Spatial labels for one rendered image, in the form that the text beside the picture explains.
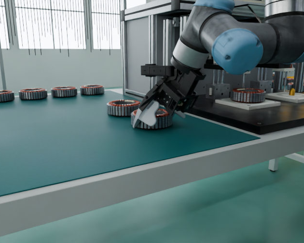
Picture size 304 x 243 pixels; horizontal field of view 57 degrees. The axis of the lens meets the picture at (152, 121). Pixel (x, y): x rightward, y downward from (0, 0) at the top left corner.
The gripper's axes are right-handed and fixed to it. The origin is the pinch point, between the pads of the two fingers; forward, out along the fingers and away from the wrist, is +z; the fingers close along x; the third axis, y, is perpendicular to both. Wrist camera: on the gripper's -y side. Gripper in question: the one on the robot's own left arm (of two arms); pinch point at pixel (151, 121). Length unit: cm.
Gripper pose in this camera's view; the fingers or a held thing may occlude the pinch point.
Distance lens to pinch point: 76.4
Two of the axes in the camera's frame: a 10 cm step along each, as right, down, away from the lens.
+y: 5.9, 6.5, -4.9
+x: 7.3, -1.7, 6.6
